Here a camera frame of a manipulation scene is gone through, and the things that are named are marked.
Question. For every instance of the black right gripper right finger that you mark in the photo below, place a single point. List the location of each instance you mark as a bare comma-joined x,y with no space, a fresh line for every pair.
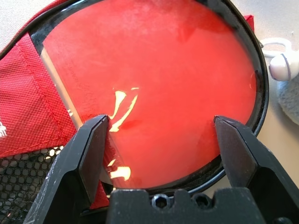
261,170

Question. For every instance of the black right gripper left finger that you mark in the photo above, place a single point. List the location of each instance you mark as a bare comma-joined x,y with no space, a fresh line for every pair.
65,177

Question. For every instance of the red black paddle case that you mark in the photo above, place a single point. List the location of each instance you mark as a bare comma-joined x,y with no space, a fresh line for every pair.
23,98

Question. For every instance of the red ping-pong paddle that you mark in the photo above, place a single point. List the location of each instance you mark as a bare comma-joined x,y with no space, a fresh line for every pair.
163,70

